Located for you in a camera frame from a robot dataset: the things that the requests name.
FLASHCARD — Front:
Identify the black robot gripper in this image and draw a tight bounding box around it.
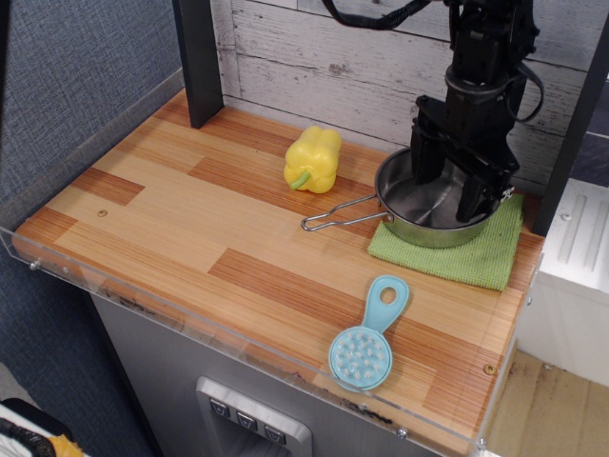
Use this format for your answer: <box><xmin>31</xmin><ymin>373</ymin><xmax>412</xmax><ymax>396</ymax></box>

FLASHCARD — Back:
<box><xmin>410</xmin><ymin>70</ymin><xmax>519</xmax><ymax>223</ymax></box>

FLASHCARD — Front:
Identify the stainless steel pot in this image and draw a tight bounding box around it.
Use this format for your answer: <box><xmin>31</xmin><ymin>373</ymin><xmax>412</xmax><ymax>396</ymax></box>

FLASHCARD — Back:
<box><xmin>301</xmin><ymin>148</ymin><xmax>501</xmax><ymax>248</ymax></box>

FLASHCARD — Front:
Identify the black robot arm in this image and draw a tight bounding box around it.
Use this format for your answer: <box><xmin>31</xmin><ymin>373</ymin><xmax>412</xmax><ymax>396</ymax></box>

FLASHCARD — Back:
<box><xmin>411</xmin><ymin>1</ymin><xmax>540</xmax><ymax>223</ymax></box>

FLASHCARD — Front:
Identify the yellow toy bell pepper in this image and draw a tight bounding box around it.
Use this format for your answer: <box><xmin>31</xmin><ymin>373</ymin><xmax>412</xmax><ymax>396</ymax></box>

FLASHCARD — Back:
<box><xmin>284</xmin><ymin>126</ymin><xmax>343</xmax><ymax>193</ymax></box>

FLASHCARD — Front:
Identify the green knitted cloth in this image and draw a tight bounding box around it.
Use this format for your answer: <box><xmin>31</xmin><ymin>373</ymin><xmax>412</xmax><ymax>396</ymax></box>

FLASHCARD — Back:
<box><xmin>367</xmin><ymin>194</ymin><xmax>524</xmax><ymax>290</ymax></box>

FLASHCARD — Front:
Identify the white side cabinet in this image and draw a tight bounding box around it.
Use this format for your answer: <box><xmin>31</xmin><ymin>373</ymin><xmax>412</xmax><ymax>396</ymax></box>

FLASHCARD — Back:
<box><xmin>516</xmin><ymin>179</ymin><xmax>608</xmax><ymax>386</ymax></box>

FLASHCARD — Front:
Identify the light blue scrubbing brush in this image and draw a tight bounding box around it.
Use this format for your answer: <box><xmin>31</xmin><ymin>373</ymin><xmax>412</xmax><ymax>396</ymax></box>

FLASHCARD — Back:
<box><xmin>328</xmin><ymin>275</ymin><xmax>410</xmax><ymax>391</ymax></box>

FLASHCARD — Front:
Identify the clear acrylic table guard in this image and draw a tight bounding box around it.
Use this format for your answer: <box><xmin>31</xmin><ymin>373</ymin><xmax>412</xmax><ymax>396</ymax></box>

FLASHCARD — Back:
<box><xmin>8</xmin><ymin>92</ymin><xmax>542</xmax><ymax>443</ymax></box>

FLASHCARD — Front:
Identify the grey toy fridge cabinet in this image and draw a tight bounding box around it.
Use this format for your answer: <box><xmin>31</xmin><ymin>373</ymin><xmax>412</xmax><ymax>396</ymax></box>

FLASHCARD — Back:
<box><xmin>88</xmin><ymin>289</ymin><xmax>477</xmax><ymax>457</ymax></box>

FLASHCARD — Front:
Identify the yellow object bottom left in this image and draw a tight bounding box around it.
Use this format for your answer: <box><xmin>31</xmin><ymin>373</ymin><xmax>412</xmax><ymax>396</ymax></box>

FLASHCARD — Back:
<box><xmin>49</xmin><ymin>434</ymin><xmax>86</xmax><ymax>457</ymax></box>

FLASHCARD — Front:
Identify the black right frame post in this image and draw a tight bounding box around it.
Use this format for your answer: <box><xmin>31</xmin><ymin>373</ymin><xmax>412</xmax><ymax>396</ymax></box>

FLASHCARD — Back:
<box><xmin>531</xmin><ymin>18</ymin><xmax>608</xmax><ymax>236</ymax></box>

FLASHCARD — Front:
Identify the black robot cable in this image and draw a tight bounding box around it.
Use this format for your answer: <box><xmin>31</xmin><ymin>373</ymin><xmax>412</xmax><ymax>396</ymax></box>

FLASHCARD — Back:
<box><xmin>319</xmin><ymin>0</ymin><xmax>434</xmax><ymax>32</ymax></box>

